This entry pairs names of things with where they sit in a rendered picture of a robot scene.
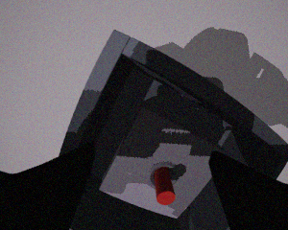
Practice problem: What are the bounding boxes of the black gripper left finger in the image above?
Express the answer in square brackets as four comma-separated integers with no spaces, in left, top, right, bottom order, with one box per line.
[0,143,95,230]

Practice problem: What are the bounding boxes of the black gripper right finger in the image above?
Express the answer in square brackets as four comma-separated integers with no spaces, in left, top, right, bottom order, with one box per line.
[209,150,288,230]

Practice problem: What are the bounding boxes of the dark red peg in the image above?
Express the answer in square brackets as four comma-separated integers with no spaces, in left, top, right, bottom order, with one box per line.
[155,168,176,206]

